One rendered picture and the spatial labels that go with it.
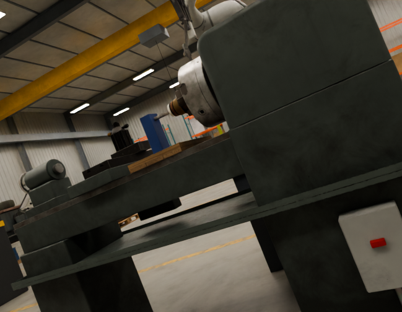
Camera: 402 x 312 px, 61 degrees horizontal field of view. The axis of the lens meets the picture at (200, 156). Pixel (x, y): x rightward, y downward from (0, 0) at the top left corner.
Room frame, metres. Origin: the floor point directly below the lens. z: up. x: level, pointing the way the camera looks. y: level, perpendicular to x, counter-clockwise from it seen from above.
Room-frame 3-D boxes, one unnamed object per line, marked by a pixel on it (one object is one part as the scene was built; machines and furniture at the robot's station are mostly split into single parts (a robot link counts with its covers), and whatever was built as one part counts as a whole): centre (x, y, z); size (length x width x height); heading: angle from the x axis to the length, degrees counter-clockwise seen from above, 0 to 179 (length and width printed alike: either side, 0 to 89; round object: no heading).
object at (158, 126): (1.71, 0.17, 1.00); 0.08 x 0.06 x 0.23; 154
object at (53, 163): (2.08, 0.94, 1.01); 0.30 x 0.20 x 0.29; 64
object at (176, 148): (1.69, 0.12, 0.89); 0.36 x 0.30 x 0.04; 154
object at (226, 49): (1.40, -0.51, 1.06); 0.59 x 0.48 x 0.39; 64
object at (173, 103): (1.62, 0.00, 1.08); 0.09 x 0.09 x 0.09; 64
